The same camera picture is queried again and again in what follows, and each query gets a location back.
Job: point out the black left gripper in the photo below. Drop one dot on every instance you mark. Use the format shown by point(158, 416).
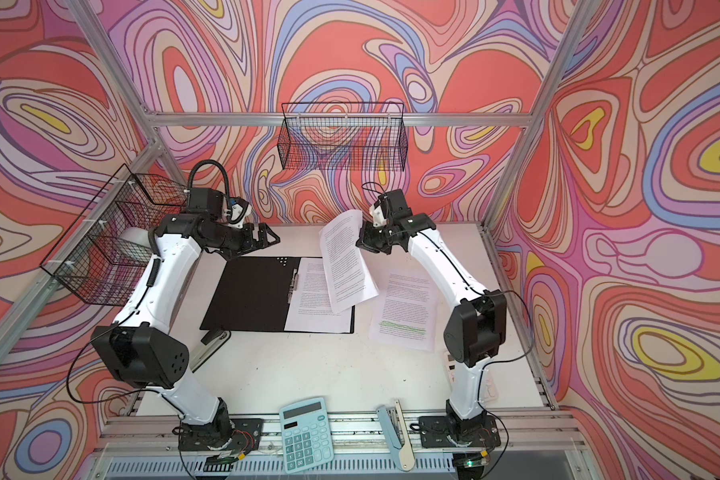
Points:
point(250, 241)

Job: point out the white printed paper sheets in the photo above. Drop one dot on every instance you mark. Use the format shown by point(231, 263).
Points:
point(405, 314)

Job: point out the black wire basket back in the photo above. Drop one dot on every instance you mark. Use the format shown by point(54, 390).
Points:
point(343, 135)

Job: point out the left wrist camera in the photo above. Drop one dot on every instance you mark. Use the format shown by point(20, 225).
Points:
point(217, 206)

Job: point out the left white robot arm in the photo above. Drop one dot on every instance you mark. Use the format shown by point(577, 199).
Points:
point(137, 348)

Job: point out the black wire basket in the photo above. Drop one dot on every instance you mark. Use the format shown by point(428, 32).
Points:
point(102, 256)
point(343, 135)

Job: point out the teal calculator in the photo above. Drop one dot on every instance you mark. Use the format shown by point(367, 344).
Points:
point(306, 435)

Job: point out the pink white calculator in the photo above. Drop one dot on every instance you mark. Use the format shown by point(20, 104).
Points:
point(486, 390)

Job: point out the white printed sheet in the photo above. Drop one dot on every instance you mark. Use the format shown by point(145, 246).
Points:
point(310, 309)
point(348, 278)

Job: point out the light blue stapler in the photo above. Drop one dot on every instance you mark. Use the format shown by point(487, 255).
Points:
point(395, 432)

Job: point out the black silver stapler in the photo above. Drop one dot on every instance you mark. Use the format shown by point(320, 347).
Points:
point(209, 344)

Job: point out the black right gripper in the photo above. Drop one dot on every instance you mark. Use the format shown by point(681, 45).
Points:
point(365, 239)

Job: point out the white tape roll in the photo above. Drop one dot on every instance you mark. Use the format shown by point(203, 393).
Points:
point(134, 239)

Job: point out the teal clip folder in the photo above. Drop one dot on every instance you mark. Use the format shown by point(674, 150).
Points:
point(253, 295)

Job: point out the black wire basket left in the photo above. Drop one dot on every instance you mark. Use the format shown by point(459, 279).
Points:
point(102, 256)

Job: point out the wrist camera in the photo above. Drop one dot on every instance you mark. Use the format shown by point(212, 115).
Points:
point(389, 207)
point(217, 206)

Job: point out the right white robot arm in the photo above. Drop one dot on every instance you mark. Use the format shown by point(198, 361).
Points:
point(476, 328)

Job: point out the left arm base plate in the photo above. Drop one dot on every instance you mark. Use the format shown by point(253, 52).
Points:
point(242, 436)

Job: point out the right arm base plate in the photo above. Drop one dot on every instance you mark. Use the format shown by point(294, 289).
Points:
point(447, 431)

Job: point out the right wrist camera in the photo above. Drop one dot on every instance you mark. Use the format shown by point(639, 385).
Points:
point(389, 207)

